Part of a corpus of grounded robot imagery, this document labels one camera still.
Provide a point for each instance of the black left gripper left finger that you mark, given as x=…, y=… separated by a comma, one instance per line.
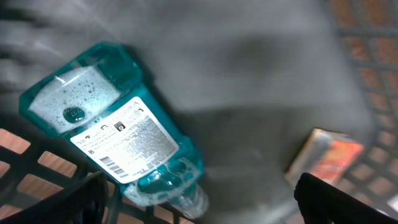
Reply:
x=83, y=202

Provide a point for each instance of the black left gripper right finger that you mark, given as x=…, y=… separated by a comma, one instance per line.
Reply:
x=322, y=203

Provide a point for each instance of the small orange box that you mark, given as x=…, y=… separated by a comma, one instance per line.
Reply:
x=326, y=155

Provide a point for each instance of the teal mouthwash bottle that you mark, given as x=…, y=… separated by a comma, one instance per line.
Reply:
x=99, y=102

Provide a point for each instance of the grey plastic mesh basket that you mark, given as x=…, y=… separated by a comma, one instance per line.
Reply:
x=248, y=81

